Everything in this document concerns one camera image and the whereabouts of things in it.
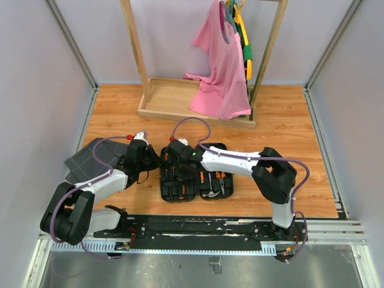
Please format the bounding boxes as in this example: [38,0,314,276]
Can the black orange screwdriver handle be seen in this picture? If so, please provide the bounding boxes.
[178,184,186,200]

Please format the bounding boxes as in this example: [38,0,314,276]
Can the aluminium frame post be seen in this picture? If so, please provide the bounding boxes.
[43,0,99,91]
[304,0,365,91]

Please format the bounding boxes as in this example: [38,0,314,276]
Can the right aluminium frame post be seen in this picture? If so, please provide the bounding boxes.
[304,0,365,91]

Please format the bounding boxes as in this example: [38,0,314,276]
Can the grey cable duct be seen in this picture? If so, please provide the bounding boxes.
[49,241,277,256]

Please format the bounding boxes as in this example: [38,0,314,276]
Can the wooden clothes rack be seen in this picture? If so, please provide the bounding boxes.
[120,1,288,129]

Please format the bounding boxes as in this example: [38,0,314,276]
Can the silver orange utility knife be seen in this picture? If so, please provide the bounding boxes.
[200,172,205,184]

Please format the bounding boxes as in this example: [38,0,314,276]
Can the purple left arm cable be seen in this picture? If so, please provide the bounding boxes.
[49,135,133,260]

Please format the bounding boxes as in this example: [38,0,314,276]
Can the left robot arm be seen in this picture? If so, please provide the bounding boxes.
[40,131,160,245]

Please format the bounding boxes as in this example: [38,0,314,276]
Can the left aluminium frame post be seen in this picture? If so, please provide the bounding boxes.
[43,0,99,91]

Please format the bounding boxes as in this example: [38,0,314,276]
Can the claw hammer black grip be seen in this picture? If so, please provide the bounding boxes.
[202,172,221,198]

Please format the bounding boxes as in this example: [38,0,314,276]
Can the dark grey folded cloth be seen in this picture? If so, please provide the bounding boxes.
[65,138,128,184]

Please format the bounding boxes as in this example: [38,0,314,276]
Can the pink t-shirt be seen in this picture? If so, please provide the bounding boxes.
[184,1,251,119]

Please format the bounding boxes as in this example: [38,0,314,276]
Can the green yellow hangers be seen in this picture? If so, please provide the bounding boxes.
[225,0,253,98]

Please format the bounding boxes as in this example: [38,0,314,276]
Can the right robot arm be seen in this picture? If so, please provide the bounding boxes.
[164,139,297,240]

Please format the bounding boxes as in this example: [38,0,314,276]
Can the orange black pliers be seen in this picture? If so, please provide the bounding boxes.
[215,171,226,195]

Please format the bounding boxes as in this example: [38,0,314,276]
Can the black plastic tool case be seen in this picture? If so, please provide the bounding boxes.
[160,148,235,203]

